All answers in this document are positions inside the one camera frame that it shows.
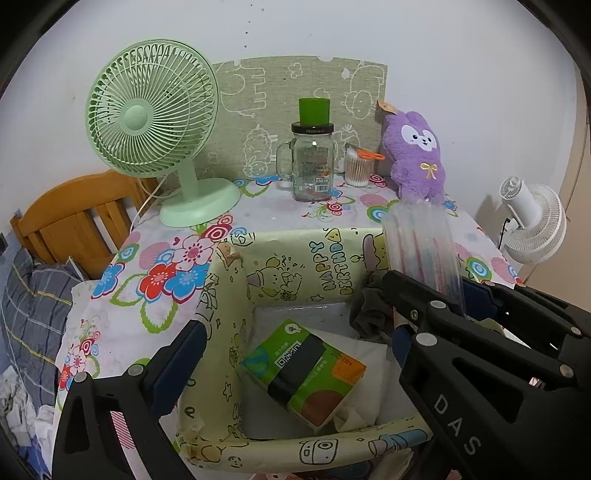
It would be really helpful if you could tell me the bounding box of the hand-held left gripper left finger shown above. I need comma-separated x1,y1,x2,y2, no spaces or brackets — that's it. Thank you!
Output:
53,318,208,480

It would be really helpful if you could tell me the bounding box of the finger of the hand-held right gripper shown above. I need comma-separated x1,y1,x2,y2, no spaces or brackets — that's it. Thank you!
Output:
462,281,591,344
382,270,587,388

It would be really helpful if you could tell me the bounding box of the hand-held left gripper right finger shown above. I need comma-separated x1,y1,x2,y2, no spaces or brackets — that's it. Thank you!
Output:
392,322,416,370

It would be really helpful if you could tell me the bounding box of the white cotton pad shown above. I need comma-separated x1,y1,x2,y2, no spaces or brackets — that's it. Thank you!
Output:
249,342,393,430

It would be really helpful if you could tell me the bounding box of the grey sock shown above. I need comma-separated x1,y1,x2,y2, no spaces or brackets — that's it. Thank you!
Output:
349,274,398,342

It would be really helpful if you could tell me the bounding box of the clear pink striped plastic pack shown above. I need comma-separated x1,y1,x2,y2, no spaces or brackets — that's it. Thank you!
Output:
381,198,465,319

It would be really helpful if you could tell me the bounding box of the green tissue pack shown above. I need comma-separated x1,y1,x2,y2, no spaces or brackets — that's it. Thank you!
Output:
240,318,368,435

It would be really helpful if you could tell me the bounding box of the yellow cartoon printed box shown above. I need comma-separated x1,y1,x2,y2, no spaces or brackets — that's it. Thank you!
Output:
178,226,462,474

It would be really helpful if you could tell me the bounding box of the white clip fan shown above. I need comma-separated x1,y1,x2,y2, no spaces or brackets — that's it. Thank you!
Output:
499,175,568,265

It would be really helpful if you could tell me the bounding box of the purple plush bunny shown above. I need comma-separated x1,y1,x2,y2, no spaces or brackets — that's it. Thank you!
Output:
378,99,446,204

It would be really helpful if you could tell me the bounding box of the grey plaid pillow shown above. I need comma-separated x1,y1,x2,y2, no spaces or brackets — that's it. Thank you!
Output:
0,249,81,416

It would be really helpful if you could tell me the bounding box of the beige door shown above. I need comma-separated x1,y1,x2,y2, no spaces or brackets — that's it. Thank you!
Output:
556,55,591,282

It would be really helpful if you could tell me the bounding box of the cotton swab jar orange lid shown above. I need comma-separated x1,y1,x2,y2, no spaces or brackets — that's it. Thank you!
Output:
345,145,385,188

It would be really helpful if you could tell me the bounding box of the crumpled white grey cloth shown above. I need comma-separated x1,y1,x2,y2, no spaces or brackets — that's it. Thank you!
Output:
0,367,61,462

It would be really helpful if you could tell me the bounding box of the wooden bed headboard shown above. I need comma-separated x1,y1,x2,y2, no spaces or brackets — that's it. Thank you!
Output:
10,168,160,280

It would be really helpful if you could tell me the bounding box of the glass jar mug green lid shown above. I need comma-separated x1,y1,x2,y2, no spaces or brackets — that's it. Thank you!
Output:
276,98,340,203

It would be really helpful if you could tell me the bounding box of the green desk fan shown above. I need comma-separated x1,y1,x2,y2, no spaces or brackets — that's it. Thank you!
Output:
88,39,242,227

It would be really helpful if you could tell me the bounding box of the green cartoon printed board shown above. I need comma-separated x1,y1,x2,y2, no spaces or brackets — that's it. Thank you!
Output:
210,56,389,181

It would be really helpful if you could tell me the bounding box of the white fan power cord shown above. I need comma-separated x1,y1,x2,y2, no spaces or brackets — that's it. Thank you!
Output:
129,175,164,234

